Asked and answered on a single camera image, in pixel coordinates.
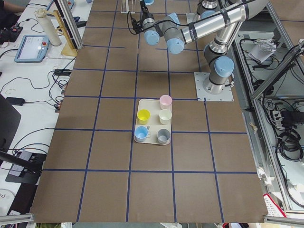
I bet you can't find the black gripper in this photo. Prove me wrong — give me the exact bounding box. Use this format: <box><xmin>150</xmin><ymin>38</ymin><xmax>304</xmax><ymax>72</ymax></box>
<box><xmin>140</xmin><ymin>0</ymin><xmax>154</xmax><ymax>23</ymax></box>

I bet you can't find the light blue transferred cup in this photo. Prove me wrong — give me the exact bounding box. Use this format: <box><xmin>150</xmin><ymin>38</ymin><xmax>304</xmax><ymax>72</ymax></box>
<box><xmin>144</xmin><ymin>0</ymin><xmax>154</xmax><ymax>6</ymax></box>

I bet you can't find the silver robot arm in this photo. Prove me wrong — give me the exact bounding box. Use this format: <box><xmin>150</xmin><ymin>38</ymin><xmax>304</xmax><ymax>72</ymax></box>
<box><xmin>193</xmin><ymin>0</ymin><xmax>219</xmax><ymax>22</ymax></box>
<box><xmin>132</xmin><ymin>0</ymin><xmax>268</xmax><ymax>95</ymax></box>

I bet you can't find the pink plastic cup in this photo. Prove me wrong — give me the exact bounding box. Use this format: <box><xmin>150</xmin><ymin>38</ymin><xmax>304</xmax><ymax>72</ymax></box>
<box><xmin>159</xmin><ymin>95</ymin><xmax>172</xmax><ymax>110</ymax></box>

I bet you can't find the yellow plastic cup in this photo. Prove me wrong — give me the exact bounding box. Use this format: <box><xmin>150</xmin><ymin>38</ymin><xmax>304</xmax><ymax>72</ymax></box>
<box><xmin>137</xmin><ymin>109</ymin><xmax>151</xmax><ymax>125</ymax></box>

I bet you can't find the white plastic cup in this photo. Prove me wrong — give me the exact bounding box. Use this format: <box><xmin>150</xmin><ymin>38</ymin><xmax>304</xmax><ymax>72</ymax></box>
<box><xmin>159</xmin><ymin>109</ymin><xmax>172</xmax><ymax>124</ymax></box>

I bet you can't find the blue plastic cup on tray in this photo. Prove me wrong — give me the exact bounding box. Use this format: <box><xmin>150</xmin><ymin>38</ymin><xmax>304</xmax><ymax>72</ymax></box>
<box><xmin>134</xmin><ymin>126</ymin><xmax>148</xmax><ymax>143</ymax></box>

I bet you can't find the grey plastic cup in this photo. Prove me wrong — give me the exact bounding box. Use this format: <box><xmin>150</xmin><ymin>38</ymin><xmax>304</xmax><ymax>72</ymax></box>
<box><xmin>157</xmin><ymin>129</ymin><xmax>171</xmax><ymax>144</ymax></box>

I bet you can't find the wooden mug tree stand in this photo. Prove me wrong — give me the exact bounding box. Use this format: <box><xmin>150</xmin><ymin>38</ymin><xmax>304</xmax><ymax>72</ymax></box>
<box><xmin>46</xmin><ymin>10</ymin><xmax>77</xmax><ymax>57</ymax></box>

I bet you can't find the white cylindrical bottle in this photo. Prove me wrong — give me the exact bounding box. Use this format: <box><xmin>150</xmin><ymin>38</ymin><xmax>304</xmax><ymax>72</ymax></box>
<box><xmin>35</xmin><ymin>8</ymin><xmax>62</xmax><ymax>47</ymax></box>

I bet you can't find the cream rectangular tray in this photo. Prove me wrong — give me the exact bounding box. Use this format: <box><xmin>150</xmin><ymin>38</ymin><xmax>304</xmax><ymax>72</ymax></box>
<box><xmin>133</xmin><ymin>99</ymin><xmax>171</xmax><ymax>145</ymax></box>

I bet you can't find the blue teach pendant tablet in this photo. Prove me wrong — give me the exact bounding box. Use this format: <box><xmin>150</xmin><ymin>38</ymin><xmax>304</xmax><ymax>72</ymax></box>
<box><xmin>14</xmin><ymin>35</ymin><xmax>49</xmax><ymax>63</ymax></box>

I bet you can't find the crumpled white paper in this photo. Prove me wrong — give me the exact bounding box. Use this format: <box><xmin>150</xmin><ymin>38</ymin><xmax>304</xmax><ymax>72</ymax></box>
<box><xmin>248</xmin><ymin>38</ymin><xmax>276</xmax><ymax>63</ymax></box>

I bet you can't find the black monitor stand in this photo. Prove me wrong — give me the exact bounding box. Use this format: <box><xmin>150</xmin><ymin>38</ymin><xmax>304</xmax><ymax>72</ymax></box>
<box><xmin>0</xmin><ymin>96</ymin><xmax>46</xmax><ymax>185</ymax></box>

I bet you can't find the white wire cup rack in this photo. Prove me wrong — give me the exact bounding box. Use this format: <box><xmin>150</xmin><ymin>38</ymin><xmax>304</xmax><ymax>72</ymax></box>
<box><xmin>121</xmin><ymin>0</ymin><xmax>136</xmax><ymax>14</ymax></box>

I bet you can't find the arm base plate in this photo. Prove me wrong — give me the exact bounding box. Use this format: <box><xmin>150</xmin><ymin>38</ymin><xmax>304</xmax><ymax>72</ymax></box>
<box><xmin>194</xmin><ymin>72</ymin><xmax>234</xmax><ymax>102</ymax></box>
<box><xmin>186</xmin><ymin>13</ymin><xmax>198</xmax><ymax>24</ymax></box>

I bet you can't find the aluminium frame post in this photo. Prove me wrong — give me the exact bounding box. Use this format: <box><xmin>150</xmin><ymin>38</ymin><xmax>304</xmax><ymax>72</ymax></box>
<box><xmin>54</xmin><ymin>0</ymin><xmax>83</xmax><ymax>49</ymax></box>

